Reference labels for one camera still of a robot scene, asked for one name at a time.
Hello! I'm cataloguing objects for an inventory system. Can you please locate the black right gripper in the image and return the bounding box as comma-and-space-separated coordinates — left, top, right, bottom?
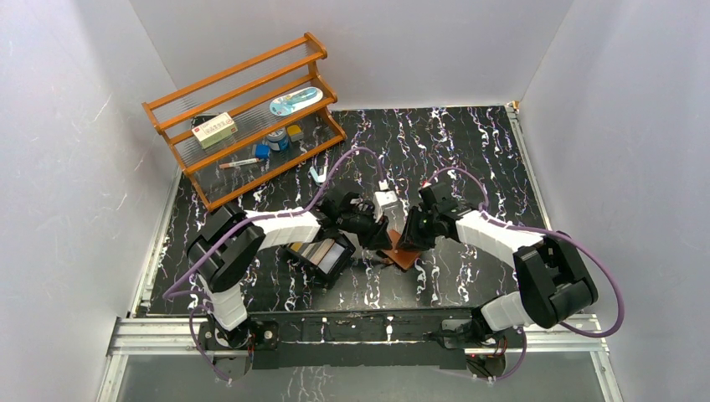
395, 206, 439, 251

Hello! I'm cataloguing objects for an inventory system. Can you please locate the orange leather card holder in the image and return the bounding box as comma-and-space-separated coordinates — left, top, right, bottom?
377, 229, 422, 272

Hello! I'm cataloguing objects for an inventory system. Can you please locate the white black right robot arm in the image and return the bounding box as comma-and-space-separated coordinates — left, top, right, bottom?
397, 183, 598, 347

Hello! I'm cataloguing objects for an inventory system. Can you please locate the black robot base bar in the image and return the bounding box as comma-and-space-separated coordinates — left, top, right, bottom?
197, 307, 512, 370

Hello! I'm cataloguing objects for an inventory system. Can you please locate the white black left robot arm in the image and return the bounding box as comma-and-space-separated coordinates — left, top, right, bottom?
187, 188, 398, 348

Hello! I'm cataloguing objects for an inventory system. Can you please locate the stack of cards in box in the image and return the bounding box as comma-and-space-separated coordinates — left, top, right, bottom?
287, 239, 347, 275

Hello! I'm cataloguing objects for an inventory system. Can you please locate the black card storage box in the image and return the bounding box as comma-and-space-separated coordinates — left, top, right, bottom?
283, 234, 356, 289

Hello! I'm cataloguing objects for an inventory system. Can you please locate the white blue stapler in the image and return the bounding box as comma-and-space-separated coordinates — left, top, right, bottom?
308, 161, 328, 186

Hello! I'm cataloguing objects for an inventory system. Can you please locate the yellow grey small block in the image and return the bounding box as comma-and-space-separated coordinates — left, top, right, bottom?
286, 125, 305, 142

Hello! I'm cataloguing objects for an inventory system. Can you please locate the blue white small jar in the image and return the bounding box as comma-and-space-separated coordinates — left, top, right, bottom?
265, 128, 290, 152

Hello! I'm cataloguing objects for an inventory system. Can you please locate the blue small cube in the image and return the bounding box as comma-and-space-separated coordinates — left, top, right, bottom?
254, 144, 271, 160

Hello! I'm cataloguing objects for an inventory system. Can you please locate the white red marker pen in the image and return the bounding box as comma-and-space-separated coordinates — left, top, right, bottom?
219, 157, 260, 169

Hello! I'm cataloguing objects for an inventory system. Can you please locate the blue oval blister pack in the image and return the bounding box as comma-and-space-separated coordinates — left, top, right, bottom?
269, 86, 323, 116

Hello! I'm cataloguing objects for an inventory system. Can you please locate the orange wooden shelf rack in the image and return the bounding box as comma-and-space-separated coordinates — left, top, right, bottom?
142, 32, 347, 210

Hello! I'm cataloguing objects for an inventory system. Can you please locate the white green carton box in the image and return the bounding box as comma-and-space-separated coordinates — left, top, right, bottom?
191, 112, 238, 149

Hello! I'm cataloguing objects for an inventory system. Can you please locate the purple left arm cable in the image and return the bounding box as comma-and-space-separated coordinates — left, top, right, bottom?
162, 146, 389, 384

